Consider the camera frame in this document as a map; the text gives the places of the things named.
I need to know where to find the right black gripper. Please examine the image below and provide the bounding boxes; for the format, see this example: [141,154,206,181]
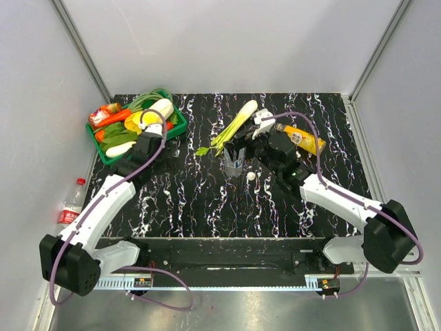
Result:
[223,125,281,176]

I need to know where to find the clear bottle blue cap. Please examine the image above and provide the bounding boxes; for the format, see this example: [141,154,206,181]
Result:
[224,152,244,178]

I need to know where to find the blue white bottle cap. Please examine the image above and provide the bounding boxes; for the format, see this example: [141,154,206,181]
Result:
[247,172,256,181]

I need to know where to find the orange juice bottle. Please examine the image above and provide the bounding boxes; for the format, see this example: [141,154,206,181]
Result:
[276,123,327,156]

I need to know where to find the water bottle red cap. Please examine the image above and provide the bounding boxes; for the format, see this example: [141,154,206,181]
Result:
[57,178,86,225]

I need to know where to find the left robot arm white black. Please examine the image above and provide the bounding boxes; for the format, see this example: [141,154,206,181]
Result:
[39,130,166,297]

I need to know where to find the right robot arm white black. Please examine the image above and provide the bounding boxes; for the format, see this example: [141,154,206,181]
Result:
[225,132,417,274]

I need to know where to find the black marble mat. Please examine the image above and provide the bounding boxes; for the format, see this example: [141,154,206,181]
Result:
[103,92,370,238]

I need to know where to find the toy green onion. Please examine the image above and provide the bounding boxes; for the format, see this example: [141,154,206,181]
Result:
[195,100,258,156]

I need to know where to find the toy napa cabbage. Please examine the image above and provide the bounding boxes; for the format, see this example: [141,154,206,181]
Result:
[124,99,174,135]

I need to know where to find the green beans bundle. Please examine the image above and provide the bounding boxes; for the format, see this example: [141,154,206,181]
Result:
[123,88,173,113]

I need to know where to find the white toy radish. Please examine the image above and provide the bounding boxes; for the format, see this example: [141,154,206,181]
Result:
[105,141,136,159]

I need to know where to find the green leafy vegetable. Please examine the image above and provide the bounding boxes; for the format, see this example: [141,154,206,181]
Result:
[99,122,138,152]

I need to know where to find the green plastic basket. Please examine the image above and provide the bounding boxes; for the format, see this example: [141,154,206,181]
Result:
[85,105,187,166]

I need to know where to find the long orange carrot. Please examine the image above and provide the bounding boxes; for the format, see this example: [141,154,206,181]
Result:
[97,109,132,128]

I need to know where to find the orange tomato piece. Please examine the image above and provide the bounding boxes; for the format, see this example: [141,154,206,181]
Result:
[94,130,105,143]

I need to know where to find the red snack packet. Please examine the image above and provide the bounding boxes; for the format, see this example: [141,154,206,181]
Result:
[88,103,122,130]

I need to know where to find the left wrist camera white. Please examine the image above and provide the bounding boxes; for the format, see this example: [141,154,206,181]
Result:
[139,123,163,139]

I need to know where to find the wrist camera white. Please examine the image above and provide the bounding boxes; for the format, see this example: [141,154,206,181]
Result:
[252,108,276,140]
[139,123,163,139]

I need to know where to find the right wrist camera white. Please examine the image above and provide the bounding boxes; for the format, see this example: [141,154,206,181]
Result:
[252,108,276,140]

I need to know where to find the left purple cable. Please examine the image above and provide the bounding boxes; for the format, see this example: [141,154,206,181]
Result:
[48,108,194,310]

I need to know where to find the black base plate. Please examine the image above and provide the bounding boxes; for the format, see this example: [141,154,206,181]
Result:
[109,237,356,277]

